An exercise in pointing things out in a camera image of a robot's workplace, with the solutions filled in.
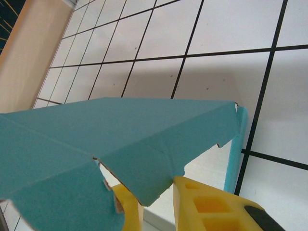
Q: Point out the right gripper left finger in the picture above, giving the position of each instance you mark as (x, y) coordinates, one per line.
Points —
(132, 211)

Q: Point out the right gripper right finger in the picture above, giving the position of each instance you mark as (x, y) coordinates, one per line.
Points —
(211, 211)

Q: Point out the white and teal paper box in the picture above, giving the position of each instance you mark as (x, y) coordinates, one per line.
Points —
(96, 134)

